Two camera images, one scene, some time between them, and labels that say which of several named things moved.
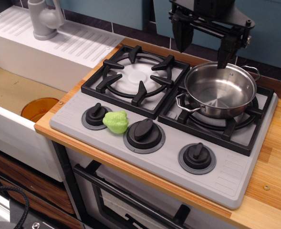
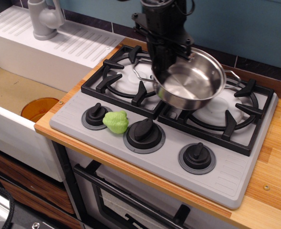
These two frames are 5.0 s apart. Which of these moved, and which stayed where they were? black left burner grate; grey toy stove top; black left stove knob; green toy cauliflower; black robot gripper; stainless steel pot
Moved: black robot gripper; stainless steel pot
Stayed: black left stove knob; green toy cauliflower; grey toy stove top; black left burner grate
